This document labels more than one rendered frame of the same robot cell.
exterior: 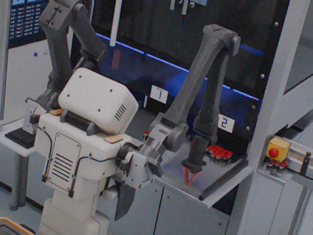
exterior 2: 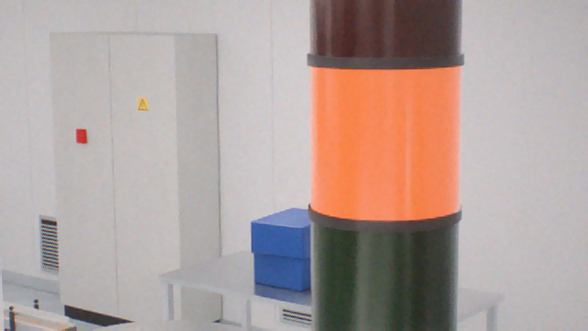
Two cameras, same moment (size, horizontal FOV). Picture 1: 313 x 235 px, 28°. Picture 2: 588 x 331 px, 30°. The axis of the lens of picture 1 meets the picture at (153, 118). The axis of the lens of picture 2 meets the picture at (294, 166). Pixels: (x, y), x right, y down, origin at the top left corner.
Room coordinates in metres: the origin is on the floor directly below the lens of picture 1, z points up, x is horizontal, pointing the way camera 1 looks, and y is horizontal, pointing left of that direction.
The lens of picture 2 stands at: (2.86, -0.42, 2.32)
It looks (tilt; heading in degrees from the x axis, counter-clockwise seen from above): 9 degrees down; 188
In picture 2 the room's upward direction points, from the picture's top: straight up
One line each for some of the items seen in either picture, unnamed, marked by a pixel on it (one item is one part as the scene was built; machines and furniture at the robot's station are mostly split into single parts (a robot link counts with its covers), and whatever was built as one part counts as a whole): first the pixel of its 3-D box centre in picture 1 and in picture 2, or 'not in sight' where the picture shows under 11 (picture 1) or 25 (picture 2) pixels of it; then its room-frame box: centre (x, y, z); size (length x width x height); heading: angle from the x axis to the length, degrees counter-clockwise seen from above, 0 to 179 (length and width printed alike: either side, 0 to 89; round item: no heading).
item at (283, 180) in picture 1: (277, 172); not in sight; (2.39, -0.57, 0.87); 0.14 x 0.13 x 0.02; 151
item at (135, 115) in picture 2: not in sight; (133, 182); (-4.52, -2.65, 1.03); 1.20 x 0.43 x 2.05; 61
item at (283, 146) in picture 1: (278, 149); not in sight; (2.36, -0.54, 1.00); 0.08 x 0.07 x 0.07; 151
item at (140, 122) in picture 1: (143, 123); not in sight; (2.54, 0.04, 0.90); 0.34 x 0.26 x 0.04; 151
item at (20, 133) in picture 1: (48, 126); not in sight; (2.49, 0.45, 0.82); 0.40 x 0.14 x 0.02; 149
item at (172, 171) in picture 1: (194, 164); not in sight; (2.27, -0.20, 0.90); 0.34 x 0.26 x 0.04; 151
